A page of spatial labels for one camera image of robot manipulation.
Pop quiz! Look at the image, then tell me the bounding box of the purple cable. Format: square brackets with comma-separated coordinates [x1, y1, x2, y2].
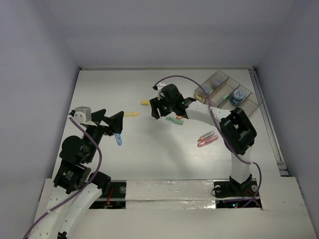
[153, 75, 262, 209]
[22, 117, 103, 239]

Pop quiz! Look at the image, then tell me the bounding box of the blue lid pin jar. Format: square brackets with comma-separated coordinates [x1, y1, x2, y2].
[230, 89, 246, 106]

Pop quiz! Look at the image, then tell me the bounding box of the pink highlighter pen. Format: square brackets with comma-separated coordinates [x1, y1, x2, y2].
[197, 135, 219, 148]

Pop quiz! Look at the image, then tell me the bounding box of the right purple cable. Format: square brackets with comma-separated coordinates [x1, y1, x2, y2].
[153, 75, 262, 209]

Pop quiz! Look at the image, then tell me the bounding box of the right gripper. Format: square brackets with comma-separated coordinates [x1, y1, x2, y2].
[150, 95, 175, 119]

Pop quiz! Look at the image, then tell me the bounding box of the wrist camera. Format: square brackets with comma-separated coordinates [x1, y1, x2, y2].
[69, 107, 94, 125]
[153, 82, 166, 100]

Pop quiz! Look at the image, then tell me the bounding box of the grey orange highlighter pen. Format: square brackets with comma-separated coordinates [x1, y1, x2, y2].
[198, 130, 215, 141]

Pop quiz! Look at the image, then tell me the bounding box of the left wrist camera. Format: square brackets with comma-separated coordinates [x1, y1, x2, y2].
[69, 107, 94, 125]

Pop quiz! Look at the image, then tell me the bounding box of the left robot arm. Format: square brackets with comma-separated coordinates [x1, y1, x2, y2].
[24, 107, 125, 239]

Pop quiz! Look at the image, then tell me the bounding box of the yellow highlighter body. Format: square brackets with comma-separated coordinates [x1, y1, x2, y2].
[124, 112, 140, 118]

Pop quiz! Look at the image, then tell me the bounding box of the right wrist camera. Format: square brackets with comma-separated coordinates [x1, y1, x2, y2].
[153, 82, 166, 100]

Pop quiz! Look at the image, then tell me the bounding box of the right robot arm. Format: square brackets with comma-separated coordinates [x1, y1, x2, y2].
[150, 83, 257, 195]

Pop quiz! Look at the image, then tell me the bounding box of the paperclip jar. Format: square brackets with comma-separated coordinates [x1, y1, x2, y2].
[211, 78, 224, 90]
[200, 85, 212, 97]

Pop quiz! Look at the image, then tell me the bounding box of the clear compartment organizer tray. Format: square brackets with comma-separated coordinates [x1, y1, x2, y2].
[194, 70, 265, 130]

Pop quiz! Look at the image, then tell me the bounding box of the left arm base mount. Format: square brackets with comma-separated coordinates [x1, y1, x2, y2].
[89, 180, 127, 209]

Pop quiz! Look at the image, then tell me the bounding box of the blue highlighter pen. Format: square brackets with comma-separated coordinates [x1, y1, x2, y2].
[114, 133, 123, 146]

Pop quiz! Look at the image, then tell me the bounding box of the yellow marker cap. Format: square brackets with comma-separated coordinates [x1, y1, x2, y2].
[141, 100, 150, 106]

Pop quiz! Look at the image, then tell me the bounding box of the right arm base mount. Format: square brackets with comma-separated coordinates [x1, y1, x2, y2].
[211, 180, 262, 209]

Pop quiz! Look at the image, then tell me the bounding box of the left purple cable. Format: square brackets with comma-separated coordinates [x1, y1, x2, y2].
[22, 117, 103, 239]

